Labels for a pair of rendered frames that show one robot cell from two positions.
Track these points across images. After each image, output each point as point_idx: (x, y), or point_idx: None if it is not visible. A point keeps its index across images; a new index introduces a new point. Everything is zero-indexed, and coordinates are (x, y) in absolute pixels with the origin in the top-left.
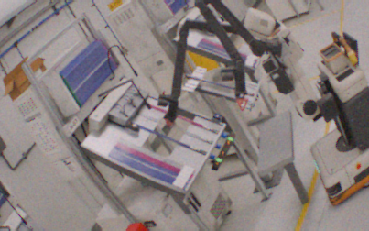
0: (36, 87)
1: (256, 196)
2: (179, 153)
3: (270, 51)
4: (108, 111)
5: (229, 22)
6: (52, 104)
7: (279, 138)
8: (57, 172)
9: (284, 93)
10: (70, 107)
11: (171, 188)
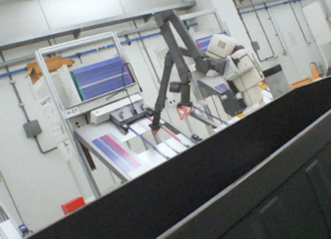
0: (43, 73)
1: None
2: (149, 154)
3: (214, 70)
4: (109, 112)
5: (181, 38)
6: (57, 91)
7: None
8: (60, 153)
9: (230, 114)
10: (74, 99)
11: (123, 175)
